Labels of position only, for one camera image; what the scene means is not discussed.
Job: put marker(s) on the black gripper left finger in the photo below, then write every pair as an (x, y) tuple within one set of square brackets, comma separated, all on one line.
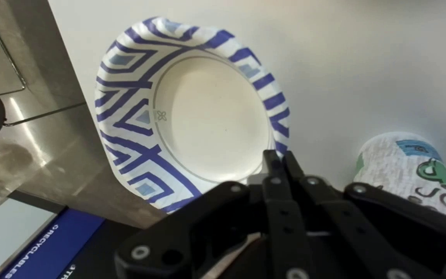
[(223, 232)]

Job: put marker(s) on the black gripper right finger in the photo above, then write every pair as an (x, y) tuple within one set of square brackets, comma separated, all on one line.
[(378, 232)]

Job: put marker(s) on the blue patterned paper bowl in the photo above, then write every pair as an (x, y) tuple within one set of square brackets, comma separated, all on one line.
[(208, 113)]

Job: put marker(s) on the printed white paper cup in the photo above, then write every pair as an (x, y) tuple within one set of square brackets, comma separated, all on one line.
[(409, 164)]

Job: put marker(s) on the blue recycling bin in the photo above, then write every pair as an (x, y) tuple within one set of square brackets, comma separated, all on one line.
[(53, 245)]

